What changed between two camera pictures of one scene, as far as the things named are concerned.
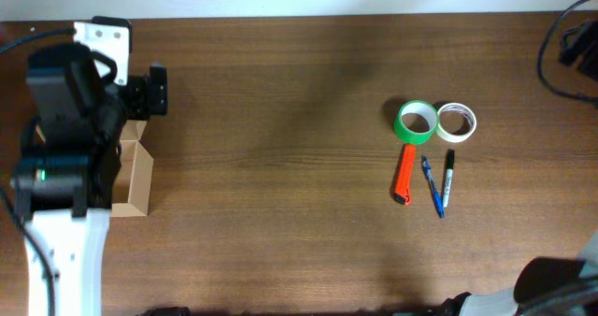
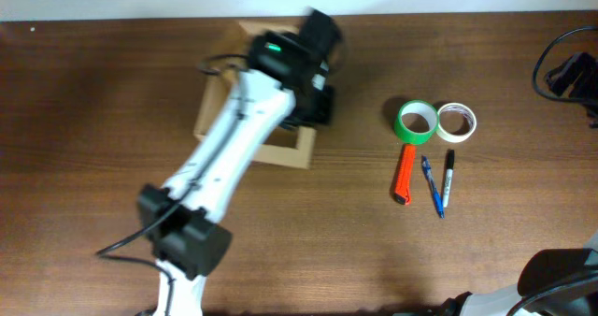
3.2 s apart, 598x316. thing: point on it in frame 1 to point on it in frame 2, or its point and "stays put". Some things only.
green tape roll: (421, 107) stays put
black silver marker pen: (449, 178) stays put
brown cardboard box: (136, 166) to (294, 144)
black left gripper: (146, 100) to (324, 113)
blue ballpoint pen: (429, 174) stays put
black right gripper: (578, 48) to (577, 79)
